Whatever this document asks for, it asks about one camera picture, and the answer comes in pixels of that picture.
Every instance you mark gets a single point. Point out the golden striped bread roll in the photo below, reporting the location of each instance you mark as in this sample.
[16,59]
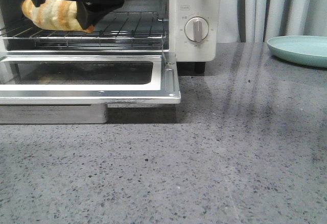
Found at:
[55,15]

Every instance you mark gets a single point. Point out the open glass oven door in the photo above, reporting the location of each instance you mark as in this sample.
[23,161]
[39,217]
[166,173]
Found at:
[81,78]

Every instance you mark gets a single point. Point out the white toaster oven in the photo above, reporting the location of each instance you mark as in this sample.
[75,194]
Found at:
[176,12]

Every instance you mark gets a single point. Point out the lower white timer knob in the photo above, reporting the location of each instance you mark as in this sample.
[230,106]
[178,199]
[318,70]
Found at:
[196,29]

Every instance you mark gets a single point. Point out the grey white curtain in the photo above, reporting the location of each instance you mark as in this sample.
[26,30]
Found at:
[261,20]

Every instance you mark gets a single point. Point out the light teal round plate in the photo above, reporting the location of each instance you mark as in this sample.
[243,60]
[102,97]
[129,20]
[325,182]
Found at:
[303,50]

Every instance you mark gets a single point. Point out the metal wire oven rack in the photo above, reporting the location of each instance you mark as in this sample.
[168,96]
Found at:
[128,31]

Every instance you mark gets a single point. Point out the metal oven door handle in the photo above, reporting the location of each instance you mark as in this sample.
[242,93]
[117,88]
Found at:
[53,114]

